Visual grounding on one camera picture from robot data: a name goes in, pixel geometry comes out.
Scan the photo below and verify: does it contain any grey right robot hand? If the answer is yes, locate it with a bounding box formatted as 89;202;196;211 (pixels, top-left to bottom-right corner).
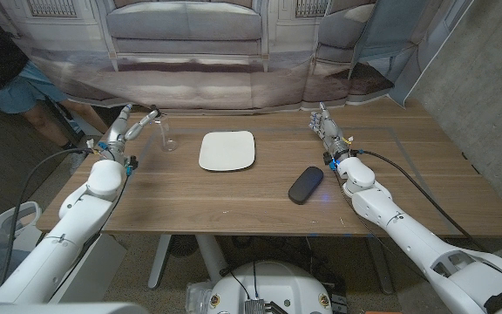
308;101;354;160

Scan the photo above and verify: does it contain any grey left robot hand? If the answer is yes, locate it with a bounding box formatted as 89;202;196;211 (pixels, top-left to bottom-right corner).
100;104;163;167

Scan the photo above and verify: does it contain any clear dispenser bottle black pump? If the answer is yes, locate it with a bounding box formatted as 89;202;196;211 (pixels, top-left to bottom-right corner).
150;105;180;154

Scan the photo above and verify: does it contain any black glasses case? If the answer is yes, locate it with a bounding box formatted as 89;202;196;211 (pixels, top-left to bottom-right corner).
288;166;325;206

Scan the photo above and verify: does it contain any white square paper plate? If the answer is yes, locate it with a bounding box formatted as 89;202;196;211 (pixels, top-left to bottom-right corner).
198;130;256;173

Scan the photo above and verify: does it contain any printed living room backdrop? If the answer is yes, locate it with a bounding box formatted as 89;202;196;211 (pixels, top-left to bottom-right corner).
0;0;474;116

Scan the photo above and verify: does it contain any person in black shirt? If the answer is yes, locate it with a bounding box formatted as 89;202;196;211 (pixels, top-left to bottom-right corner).
0;0;109;174

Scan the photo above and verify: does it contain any dark partition panel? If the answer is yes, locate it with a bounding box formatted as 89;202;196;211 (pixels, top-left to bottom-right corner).
0;104;71;222

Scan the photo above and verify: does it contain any black ribbed round object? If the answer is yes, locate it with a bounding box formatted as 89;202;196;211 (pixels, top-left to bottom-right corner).
170;235;200;258

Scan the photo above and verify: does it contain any white slanted table leg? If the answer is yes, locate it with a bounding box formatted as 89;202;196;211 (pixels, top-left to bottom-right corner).
147;235;173;290

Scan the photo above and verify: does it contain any grey table leg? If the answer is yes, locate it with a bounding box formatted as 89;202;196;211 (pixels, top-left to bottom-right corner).
365;237;395;295

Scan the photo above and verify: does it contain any white table column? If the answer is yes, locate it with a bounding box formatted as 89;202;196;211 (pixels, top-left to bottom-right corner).
195;235;229;284

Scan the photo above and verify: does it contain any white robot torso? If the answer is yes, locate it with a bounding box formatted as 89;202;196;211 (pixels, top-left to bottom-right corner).
207;260;334;314

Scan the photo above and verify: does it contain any clear plastic container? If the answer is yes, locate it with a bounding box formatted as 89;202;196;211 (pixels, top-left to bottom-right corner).
185;281;212;314

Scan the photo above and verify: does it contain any metal finned module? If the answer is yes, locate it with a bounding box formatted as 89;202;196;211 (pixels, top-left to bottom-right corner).
244;298;266;314

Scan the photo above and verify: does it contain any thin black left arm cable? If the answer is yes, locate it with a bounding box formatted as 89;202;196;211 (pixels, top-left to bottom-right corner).
50;172;131;302

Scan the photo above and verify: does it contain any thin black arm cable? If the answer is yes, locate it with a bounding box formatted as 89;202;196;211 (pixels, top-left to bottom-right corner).
50;172;131;302
331;167;431;283

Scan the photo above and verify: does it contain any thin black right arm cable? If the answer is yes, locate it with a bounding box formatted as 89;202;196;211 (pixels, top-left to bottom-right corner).
331;167;431;283

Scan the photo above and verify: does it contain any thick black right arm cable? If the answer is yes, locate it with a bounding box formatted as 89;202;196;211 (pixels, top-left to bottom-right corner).
355;148;488;254

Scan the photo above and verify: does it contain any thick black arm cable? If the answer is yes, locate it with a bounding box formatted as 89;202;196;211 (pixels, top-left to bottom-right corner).
0;147;102;287
355;148;488;254

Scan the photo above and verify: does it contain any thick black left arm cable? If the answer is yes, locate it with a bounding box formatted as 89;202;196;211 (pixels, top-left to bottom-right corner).
0;147;102;287

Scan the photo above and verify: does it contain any white grey chair frame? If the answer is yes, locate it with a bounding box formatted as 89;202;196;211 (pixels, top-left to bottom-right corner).
0;201;43;252

